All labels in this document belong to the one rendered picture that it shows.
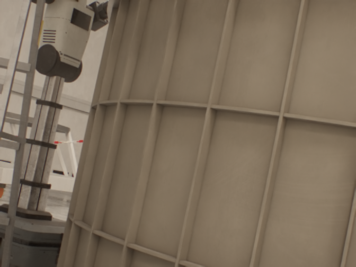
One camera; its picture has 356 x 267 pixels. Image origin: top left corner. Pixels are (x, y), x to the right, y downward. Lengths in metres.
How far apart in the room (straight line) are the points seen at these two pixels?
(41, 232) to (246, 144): 1.66
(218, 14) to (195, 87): 0.19
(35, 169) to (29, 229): 0.40
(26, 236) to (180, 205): 1.48
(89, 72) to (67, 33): 8.74
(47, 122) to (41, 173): 0.26
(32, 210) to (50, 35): 0.88
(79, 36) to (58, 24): 0.14
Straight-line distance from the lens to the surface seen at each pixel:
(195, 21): 1.68
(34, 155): 3.25
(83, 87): 11.93
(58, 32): 3.26
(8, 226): 2.67
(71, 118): 11.79
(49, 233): 3.02
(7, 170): 6.87
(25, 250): 2.97
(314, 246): 1.41
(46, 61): 3.27
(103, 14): 3.53
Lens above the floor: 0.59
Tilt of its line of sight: 4 degrees up
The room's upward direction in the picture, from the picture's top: 12 degrees clockwise
